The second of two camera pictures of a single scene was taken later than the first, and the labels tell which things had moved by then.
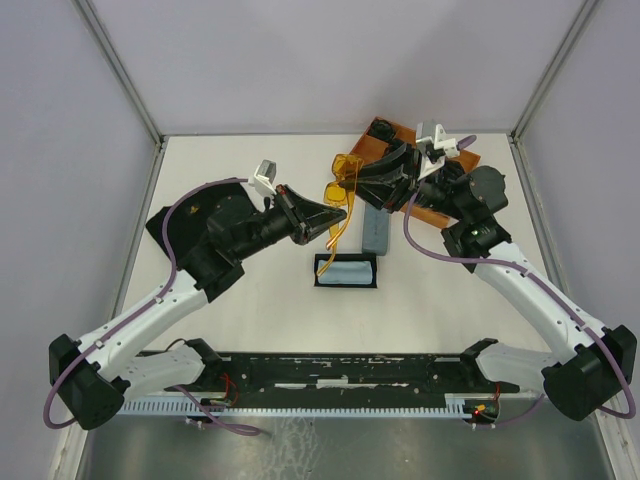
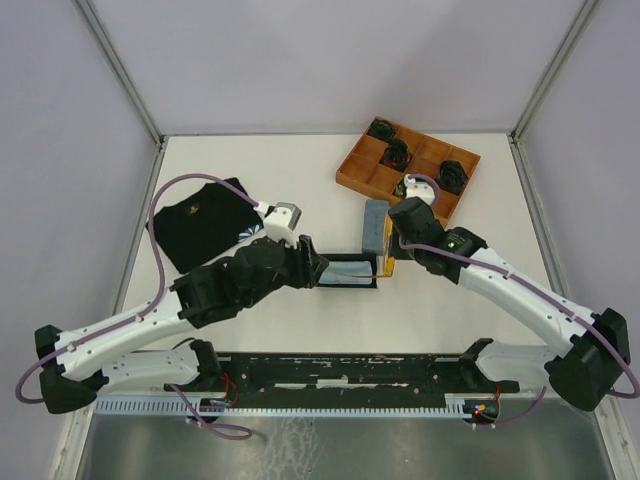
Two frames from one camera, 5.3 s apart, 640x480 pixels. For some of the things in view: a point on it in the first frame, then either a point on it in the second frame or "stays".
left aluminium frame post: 96,28 stays
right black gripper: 384,180 to 395,251
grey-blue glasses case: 375,231 stays
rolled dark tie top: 381,129 stays
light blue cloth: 346,272 stays
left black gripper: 303,232 to 310,265
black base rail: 343,377 stays
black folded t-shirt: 188,220 stays
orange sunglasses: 339,193 to 389,262
